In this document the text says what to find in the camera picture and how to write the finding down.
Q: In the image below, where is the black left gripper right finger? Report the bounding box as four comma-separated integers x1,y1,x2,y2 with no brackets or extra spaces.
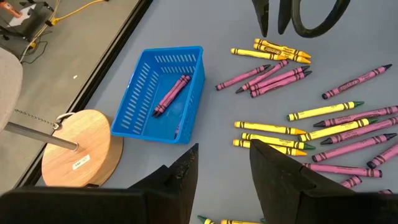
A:
249,139,398,224

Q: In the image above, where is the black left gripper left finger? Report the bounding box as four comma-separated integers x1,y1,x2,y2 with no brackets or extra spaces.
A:
0,142,200,224

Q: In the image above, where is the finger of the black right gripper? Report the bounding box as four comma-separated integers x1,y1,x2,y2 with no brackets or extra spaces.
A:
277,0,294,35
251,0,270,38

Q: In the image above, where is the yellow crayon orange tip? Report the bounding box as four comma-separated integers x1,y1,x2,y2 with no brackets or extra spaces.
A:
230,47,288,62
252,43,312,65
233,138,308,157
233,120,307,136
254,38,312,59
220,218,262,224

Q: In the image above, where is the round wooden lamp base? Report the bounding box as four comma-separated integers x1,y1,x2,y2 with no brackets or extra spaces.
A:
40,108,124,189

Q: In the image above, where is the metal lamp pole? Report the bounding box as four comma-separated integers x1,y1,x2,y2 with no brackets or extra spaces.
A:
2,121,80,152

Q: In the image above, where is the blue plastic basket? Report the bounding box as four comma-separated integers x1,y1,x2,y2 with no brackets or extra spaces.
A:
110,45,206,146

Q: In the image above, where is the white cylindrical lamp shade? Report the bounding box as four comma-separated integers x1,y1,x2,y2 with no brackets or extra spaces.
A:
0,46,24,133

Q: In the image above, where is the black tripod stand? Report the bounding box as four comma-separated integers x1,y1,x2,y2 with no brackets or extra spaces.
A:
0,0,60,43

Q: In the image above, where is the orange tool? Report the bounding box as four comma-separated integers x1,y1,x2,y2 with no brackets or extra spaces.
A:
0,0,23,19

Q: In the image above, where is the black looped gripper cable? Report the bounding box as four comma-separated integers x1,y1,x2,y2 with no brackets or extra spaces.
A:
290,0,351,39

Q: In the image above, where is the metal lamp pull chain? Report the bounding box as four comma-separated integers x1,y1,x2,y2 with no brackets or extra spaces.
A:
14,108,76,131

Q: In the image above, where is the yellow floor cable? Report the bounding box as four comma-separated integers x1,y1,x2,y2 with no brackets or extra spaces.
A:
18,0,110,62

